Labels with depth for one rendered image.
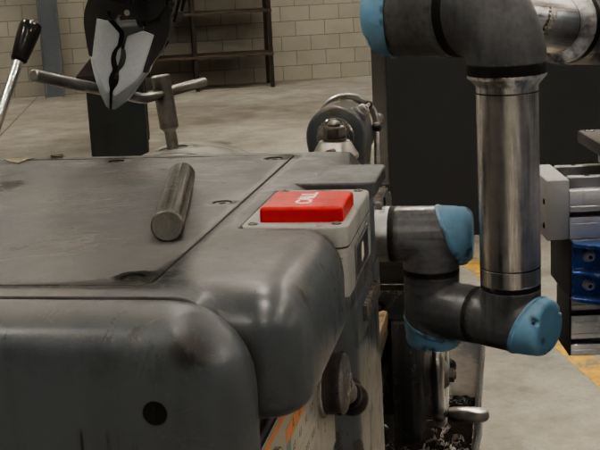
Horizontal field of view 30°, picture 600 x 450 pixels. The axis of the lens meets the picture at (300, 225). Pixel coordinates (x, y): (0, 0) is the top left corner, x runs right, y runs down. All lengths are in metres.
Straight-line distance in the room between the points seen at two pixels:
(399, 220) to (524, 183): 0.19
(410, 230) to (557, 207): 0.29
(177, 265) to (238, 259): 0.04
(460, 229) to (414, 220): 0.06
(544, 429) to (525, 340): 2.24
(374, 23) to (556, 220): 0.44
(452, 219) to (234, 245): 0.76
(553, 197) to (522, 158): 0.30
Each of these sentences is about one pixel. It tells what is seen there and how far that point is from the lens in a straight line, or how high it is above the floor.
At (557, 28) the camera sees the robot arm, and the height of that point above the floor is 1.33.
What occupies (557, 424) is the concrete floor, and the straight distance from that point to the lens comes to 3.68.
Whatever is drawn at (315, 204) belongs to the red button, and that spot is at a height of 1.27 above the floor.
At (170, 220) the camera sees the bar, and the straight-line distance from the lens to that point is 0.76.
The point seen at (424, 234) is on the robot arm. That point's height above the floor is 1.09.
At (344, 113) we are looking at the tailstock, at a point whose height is 1.13.
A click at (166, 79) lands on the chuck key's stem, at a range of 1.30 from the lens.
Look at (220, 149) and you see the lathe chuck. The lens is 1.31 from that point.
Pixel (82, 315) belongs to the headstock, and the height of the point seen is 1.25.
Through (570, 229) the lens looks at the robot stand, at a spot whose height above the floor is 1.04.
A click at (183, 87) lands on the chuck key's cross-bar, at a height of 1.30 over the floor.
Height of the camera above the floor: 1.43
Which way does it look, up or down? 13 degrees down
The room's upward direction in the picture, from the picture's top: 3 degrees counter-clockwise
